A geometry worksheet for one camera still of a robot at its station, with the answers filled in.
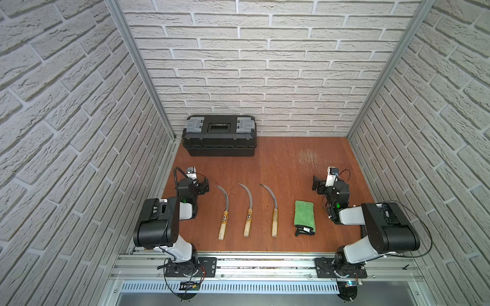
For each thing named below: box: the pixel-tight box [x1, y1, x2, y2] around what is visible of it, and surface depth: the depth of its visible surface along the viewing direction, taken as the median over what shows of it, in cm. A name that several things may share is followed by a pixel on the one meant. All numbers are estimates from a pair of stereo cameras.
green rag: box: [294, 200, 316, 237], surface depth 86 cm
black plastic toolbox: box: [182, 115, 258, 157], surface depth 102 cm
